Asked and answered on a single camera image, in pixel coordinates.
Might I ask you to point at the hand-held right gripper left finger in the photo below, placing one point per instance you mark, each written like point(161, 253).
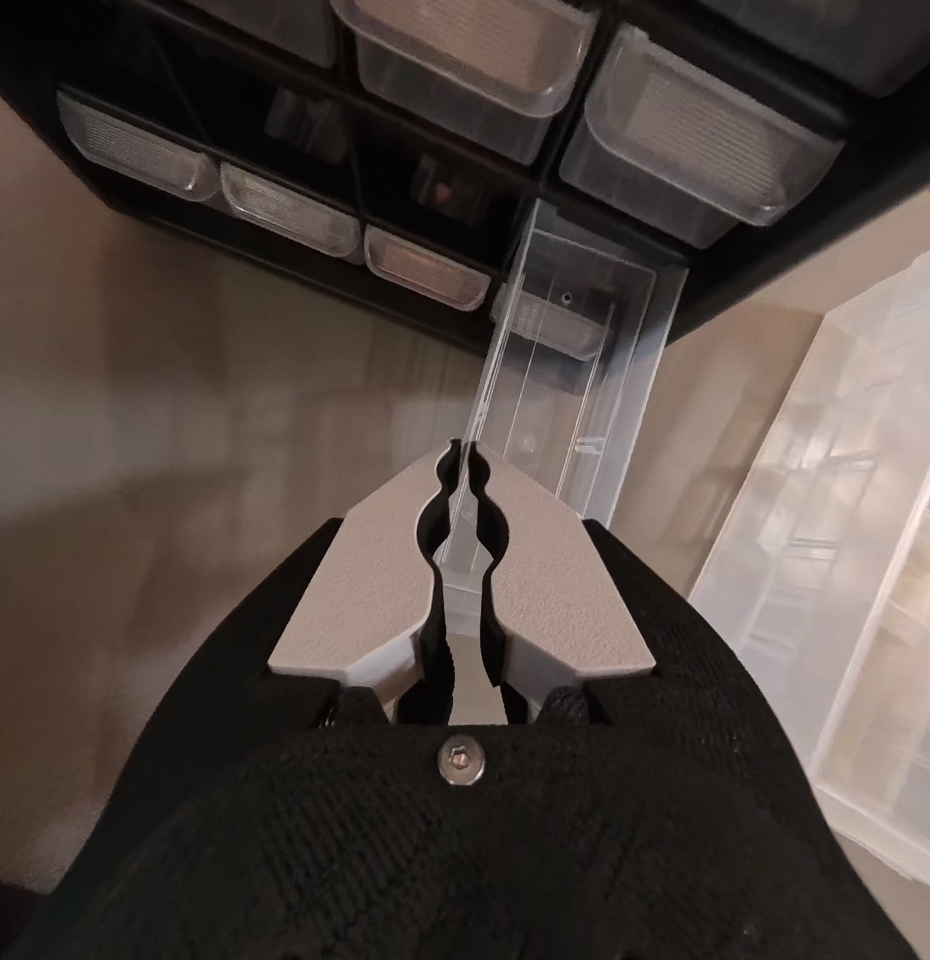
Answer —
point(352, 585)

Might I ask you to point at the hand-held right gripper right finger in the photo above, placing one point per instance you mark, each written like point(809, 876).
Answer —
point(570, 592)

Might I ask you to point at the long transparent plastic drawer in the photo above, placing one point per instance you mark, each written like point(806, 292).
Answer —
point(562, 375)

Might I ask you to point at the large clear storage bin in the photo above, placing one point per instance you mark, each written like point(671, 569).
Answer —
point(870, 525)

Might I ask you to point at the black drawer cabinet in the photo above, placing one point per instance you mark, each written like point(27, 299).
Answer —
point(870, 172)

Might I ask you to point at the rows of clear cabinet drawers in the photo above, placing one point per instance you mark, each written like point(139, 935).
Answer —
point(465, 60)

